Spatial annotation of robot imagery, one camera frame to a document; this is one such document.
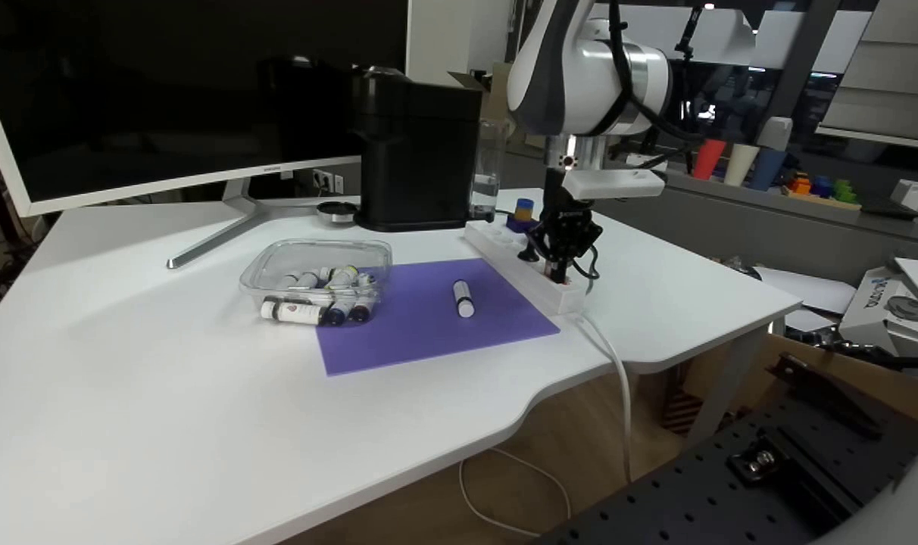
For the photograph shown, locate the clear plastic container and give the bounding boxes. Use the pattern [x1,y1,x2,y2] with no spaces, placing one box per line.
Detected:
[240,239,392,326]

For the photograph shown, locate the black perforated breadboard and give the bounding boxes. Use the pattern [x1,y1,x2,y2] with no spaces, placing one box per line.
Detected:
[538,414,918,545]

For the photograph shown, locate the red cup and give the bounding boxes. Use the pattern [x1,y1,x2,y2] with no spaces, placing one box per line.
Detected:
[690,139,727,180]

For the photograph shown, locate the blue cup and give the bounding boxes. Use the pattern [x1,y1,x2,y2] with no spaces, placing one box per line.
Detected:
[749,147,784,189]

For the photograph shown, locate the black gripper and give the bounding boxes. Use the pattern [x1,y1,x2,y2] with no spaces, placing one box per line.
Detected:
[528,170,604,263]

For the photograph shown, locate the white framed monitor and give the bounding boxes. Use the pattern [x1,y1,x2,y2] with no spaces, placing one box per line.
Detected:
[0,0,412,273]

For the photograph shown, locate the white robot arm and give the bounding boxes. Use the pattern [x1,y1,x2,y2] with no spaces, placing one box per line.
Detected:
[506,0,668,267]

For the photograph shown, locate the purple paper sheet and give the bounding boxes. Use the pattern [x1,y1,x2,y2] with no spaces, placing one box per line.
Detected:
[317,261,558,374]

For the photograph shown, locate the white small bottle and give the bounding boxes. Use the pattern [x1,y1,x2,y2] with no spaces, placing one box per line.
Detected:
[452,281,477,318]

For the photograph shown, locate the white cup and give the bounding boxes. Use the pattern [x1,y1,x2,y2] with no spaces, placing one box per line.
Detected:
[723,143,758,186]

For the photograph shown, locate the black box appliance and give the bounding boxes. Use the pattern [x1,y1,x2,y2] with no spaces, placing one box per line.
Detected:
[352,73,483,229]

